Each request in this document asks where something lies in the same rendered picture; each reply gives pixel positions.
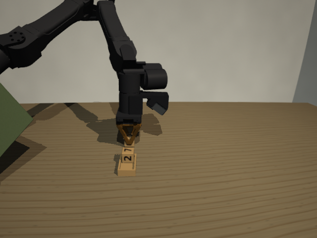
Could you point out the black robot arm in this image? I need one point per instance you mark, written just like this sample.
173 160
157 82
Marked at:
22 46

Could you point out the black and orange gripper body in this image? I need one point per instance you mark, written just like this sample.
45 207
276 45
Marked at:
122 116

